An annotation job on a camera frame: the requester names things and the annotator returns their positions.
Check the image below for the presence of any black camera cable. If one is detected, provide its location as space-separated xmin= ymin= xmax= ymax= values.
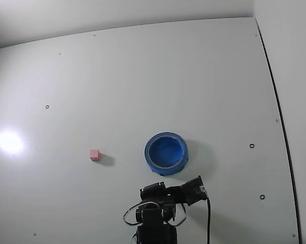
xmin=204 ymin=195 xmax=212 ymax=244

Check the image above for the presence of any thin white arm wire loop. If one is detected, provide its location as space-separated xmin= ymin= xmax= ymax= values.
xmin=122 ymin=201 xmax=144 ymax=227
xmin=167 ymin=202 xmax=188 ymax=227

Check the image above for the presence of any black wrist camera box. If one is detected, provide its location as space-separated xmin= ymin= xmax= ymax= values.
xmin=181 ymin=175 xmax=208 ymax=207

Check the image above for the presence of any small orange cube block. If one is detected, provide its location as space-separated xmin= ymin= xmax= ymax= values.
xmin=89 ymin=149 xmax=101 ymax=162

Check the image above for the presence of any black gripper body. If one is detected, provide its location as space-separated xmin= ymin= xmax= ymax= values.
xmin=139 ymin=181 xmax=189 ymax=206

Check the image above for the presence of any blue tape roll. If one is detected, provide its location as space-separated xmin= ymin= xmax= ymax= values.
xmin=144 ymin=131 xmax=189 ymax=177

